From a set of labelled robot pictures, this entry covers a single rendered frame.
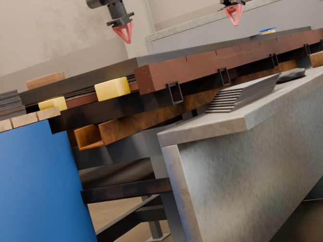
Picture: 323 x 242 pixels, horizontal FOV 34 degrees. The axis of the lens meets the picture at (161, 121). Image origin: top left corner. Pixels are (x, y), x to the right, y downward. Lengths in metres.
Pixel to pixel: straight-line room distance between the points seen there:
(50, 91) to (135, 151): 0.26
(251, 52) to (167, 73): 0.55
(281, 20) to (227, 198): 1.58
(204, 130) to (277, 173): 0.57
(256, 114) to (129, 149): 0.37
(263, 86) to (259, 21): 1.40
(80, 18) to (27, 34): 0.75
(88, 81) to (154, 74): 0.19
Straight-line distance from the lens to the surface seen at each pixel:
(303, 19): 2.69
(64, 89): 1.33
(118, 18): 1.88
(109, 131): 1.25
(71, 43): 5.60
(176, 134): 1.10
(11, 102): 1.24
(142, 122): 1.36
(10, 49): 6.18
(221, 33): 2.83
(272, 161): 1.58
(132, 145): 1.31
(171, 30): 2.96
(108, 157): 1.36
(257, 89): 1.34
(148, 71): 1.15
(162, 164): 1.28
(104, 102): 1.29
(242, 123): 1.03
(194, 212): 1.13
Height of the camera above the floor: 0.79
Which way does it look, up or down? 4 degrees down
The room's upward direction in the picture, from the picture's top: 15 degrees counter-clockwise
